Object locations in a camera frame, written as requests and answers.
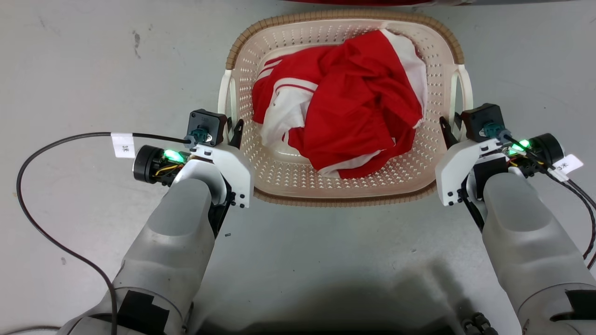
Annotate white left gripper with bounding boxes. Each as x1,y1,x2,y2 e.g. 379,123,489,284
185,116,255,209

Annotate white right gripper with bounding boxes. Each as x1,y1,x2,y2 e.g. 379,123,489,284
435,112,504,207

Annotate beige plastic laundry basket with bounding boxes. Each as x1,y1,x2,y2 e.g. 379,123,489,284
217,10,474,208

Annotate red and white garment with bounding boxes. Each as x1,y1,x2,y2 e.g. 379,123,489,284
251,29,428,180

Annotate white left cable label tag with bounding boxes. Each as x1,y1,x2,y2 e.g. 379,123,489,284
111,133,136,159

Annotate white cable label tag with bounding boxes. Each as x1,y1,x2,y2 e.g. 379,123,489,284
549,154,584,182
111,133,136,159

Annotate white right cable label tag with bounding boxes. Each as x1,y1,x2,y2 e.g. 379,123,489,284
549,154,584,182

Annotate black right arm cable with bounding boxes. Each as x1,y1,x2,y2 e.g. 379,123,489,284
501,133,596,271

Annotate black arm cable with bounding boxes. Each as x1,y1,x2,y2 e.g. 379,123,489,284
16,132,192,335
501,133,596,271

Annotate black base cable connectors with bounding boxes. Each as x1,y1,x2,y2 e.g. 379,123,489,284
460,312,500,335

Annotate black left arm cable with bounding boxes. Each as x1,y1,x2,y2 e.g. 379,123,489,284
16,132,192,335

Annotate thin grey floor cable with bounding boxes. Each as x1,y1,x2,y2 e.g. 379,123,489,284
0,325,62,335

